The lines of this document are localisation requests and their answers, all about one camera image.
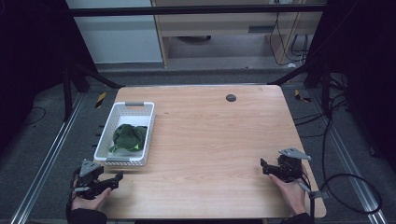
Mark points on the white wall plug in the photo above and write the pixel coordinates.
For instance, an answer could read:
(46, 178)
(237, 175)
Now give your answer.
(291, 65)

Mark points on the white cabinet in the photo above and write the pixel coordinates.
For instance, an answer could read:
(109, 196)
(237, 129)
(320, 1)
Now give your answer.
(118, 37)

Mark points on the black diagonal frame strut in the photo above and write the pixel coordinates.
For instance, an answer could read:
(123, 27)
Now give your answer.
(96, 75)
(295, 73)

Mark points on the white perforated plastic basket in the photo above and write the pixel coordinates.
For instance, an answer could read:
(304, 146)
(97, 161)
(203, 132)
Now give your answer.
(130, 116)

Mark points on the person's right hand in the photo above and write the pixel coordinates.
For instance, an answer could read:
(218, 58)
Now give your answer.
(291, 194)

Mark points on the black upright frame post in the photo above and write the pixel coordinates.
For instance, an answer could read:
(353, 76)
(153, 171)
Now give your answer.
(67, 96)
(326, 90)

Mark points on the yellow black hazard tape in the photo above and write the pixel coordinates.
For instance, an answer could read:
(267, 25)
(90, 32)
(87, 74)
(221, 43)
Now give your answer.
(300, 97)
(100, 100)

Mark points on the light wooden office desk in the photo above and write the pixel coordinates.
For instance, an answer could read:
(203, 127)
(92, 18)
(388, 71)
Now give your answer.
(218, 26)

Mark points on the black curtain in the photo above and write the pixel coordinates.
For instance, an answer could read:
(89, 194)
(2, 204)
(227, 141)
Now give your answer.
(364, 62)
(31, 62)

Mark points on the dark round table grommet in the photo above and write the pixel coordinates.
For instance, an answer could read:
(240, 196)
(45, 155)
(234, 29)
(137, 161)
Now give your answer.
(231, 98)

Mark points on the person's left hand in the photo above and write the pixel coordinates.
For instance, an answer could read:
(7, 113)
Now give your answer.
(90, 202)

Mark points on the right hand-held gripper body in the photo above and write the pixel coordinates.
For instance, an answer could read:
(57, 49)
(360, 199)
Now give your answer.
(291, 166)

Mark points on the black horizontal frame bar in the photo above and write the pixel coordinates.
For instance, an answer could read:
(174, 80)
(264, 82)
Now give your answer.
(186, 10)

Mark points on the green leafy vegetable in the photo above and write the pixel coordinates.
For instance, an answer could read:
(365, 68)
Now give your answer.
(129, 137)

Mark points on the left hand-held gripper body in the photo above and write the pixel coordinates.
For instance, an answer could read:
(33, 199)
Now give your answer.
(89, 180)

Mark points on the aluminium floor rail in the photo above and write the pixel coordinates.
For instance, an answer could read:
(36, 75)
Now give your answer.
(348, 158)
(46, 158)

